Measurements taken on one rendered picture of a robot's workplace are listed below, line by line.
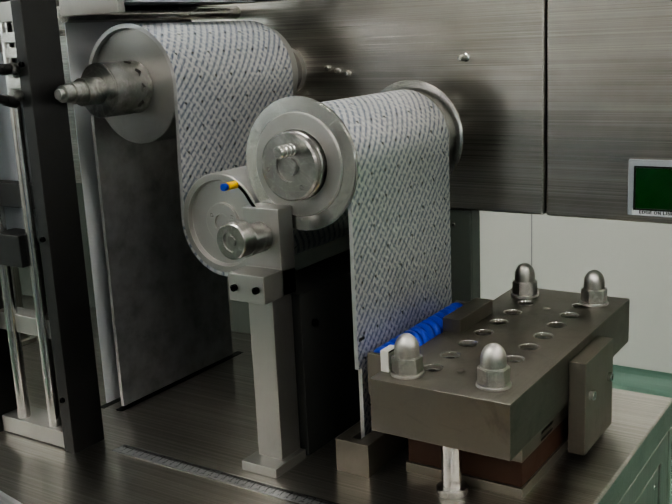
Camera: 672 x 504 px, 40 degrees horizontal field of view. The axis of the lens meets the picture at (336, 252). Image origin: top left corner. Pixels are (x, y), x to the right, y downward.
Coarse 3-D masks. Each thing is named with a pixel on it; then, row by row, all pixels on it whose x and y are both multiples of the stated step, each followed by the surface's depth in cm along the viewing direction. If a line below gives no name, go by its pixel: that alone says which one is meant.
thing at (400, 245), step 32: (416, 192) 112; (448, 192) 120; (352, 224) 101; (384, 224) 106; (416, 224) 113; (448, 224) 120; (352, 256) 102; (384, 256) 107; (416, 256) 114; (448, 256) 121; (352, 288) 103; (384, 288) 108; (416, 288) 114; (448, 288) 122; (384, 320) 108; (416, 320) 115
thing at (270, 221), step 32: (256, 224) 102; (288, 224) 103; (256, 256) 104; (288, 256) 104; (256, 288) 101; (288, 288) 104; (256, 320) 105; (288, 320) 106; (256, 352) 106; (288, 352) 107; (256, 384) 107; (288, 384) 107; (256, 416) 108; (288, 416) 108; (288, 448) 108
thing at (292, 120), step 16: (288, 112) 101; (272, 128) 103; (288, 128) 102; (304, 128) 100; (320, 128) 99; (448, 128) 119; (320, 144) 100; (336, 144) 99; (256, 160) 105; (336, 160) 99; (336, 176) 99; (272, 192) 105; (320, 192) 101; (336, 192) 100; (304, 208) 103; (320, 208) 102
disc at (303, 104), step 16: (304, 96) 100; (272, 112) 103; (304, 112) 100; (320, 112) 99; (256, 128) 104; (336, 128) 99; (256, 144) 105; (352, 144) 98; (352, 160) 98; (256, 176) 106; (352, 176) 99; (256, 192) 106; (352, 192) 99; (336, 208) 101; (304, 224) 104; (320, 224) 102
